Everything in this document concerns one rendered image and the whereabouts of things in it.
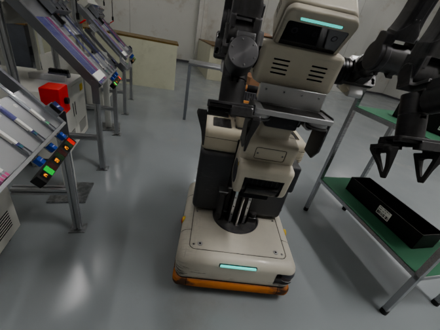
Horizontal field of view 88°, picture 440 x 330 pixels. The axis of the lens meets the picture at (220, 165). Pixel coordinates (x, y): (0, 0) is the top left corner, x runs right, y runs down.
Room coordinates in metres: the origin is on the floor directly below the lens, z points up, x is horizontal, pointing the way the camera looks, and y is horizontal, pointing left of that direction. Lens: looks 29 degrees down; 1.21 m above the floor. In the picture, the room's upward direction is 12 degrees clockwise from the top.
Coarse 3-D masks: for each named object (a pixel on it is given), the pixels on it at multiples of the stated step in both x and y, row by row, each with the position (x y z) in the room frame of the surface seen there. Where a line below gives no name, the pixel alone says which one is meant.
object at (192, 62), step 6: (192, 60) 3.59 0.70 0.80; (198, 60) 3.74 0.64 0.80; (198, 66) 3.30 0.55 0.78; (204, 66) 3.32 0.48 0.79; (210, 66) 3.35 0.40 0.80; (216, 66) 3.48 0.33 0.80; (186, 90) 3.28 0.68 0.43; (186, 96) 3.28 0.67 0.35; (186, 102) 3.28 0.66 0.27; (186, 108) 3.28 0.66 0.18
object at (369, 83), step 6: (354, 60) 0.84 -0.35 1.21; (360, 60) 0.83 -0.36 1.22; (354, 66) 0.83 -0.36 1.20; (360, 66) 0.82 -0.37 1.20; (354, 72) 0.83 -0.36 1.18; (360, 72) 0.82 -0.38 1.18; (366, 72) 0.81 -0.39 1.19; (372, 72) 0.79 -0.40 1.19; (348, 78) 0.84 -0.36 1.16; (354, 78) 0.83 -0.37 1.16; (360, 78) 0.81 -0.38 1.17; (366, 78) 0.81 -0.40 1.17; (372, 78) 0.83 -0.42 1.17; (354, 84) 0.84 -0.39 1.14; (360, 84) 0.84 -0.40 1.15; (366, 84) 0.84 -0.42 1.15; (372, 84) 0.85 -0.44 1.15
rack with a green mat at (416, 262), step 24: (384, 120) 1.40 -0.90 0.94; (336, 144) 1.65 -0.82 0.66; (312, 192) 1.66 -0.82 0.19; (336, 192) 1.47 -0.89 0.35; (360, 216) 1.24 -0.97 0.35; (384, 240) 1.04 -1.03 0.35; (408, 264) 0.90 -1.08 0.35; (432, 264) 0.82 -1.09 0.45; (408, 288) 0.82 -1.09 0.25; (384, 312) 0.82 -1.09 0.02
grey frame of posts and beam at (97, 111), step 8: (0, 8) 1.51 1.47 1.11; (0, 16) 1.48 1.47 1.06; (0, 24) 1.48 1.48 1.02; (0, 32) 1.48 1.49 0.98; (0, 40) 1.47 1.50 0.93; (8, 40) 1.51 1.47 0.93; (8, 48) 1.48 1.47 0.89; (8, 56) 1.48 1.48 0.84; (56, 56) 2.19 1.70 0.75; (8, 64) 1.48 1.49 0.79; (56, 64) 2.18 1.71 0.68; (8, 72) 1.47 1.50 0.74; (16, 72) 1.51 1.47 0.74; (16, 80) 1.49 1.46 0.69; (112, 88) 2.33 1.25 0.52; (96, 104) 1.64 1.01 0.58; (96, 112) 1.63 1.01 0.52; (96, 120) 1.63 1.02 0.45; (96, 128) 1.63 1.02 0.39; (104, 152) 1.67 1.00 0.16; (104, 160) 1.65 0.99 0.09; (104, 168) 1.64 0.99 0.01
